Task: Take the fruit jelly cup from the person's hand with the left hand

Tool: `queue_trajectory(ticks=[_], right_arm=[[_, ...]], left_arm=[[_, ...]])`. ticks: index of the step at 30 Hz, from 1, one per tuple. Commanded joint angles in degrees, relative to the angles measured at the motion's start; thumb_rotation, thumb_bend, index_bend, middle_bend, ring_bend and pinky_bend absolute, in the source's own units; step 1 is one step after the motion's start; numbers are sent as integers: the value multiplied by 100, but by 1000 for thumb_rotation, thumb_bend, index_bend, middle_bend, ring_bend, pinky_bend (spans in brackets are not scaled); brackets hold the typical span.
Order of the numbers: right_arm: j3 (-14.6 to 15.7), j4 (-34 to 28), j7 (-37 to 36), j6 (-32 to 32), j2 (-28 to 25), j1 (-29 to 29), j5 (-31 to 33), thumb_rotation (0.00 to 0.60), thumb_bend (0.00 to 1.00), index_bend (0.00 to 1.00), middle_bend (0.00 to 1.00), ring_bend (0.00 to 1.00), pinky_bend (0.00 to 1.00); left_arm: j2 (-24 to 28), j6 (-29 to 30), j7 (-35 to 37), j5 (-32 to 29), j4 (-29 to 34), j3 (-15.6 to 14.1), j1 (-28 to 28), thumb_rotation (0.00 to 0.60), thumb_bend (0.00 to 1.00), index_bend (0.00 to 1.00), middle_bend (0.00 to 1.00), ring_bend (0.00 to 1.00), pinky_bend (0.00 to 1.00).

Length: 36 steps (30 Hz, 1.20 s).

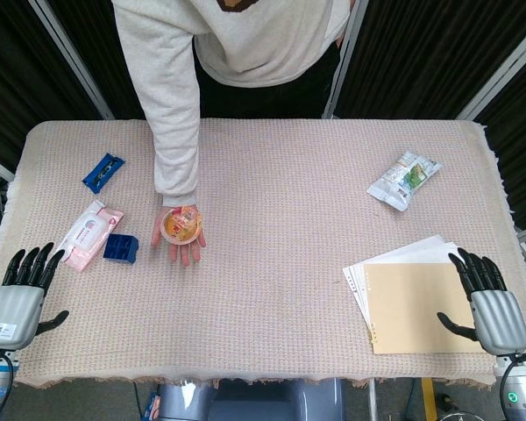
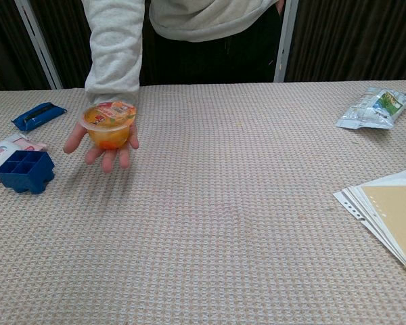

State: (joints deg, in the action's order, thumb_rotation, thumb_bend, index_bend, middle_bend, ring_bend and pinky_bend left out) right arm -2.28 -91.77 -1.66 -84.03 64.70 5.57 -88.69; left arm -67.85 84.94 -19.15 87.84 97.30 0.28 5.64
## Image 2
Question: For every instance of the person's right hand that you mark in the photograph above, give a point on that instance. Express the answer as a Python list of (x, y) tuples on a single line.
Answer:
[(110, 160)]

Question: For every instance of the orange fruit jelly cup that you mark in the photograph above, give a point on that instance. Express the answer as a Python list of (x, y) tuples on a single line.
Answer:
[(110, 133)]

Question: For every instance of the person's grey-sleeved right forearm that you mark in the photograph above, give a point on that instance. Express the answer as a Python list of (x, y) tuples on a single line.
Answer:
[(115, 50)]

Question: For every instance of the blue snack packet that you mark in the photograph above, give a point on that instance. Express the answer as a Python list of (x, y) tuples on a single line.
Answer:
[(37, 116)]

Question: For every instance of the blue plastic compartment tray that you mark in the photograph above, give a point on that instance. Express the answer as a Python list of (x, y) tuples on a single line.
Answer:
[(23, 177)]

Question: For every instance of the pink white wet wipes pack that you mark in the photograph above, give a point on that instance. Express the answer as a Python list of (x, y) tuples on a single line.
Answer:
[(1, 149)]

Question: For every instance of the checked beige tablecloth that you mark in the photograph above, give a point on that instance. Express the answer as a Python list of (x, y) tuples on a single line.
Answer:
[(206, 220)]

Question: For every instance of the person's black trousers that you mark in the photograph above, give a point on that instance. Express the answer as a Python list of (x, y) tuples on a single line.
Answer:
[(206, 61)]

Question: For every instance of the dark pleated curtain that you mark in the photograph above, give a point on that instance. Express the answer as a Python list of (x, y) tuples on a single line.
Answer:
[(3, 40), (352, 37)]

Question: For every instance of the person's grey hoodie torso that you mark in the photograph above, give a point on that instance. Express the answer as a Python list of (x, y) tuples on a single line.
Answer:
[(206, 17)]

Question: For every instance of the stack of punched plastic sleeves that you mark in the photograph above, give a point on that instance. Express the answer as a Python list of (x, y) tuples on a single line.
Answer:
[(362, 203)]

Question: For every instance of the white green snack bag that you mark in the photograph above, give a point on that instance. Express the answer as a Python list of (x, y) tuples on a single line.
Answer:
[(375, 108)]

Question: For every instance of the beige paper sheet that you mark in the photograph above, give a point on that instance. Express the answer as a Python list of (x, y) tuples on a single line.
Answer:
[(399, 216)]

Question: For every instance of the slanted white frame post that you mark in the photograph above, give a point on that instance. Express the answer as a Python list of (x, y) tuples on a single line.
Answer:
[(37, 44)]

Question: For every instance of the upright white frame post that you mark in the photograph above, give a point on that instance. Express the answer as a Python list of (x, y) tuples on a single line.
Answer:
[(284, 40)]

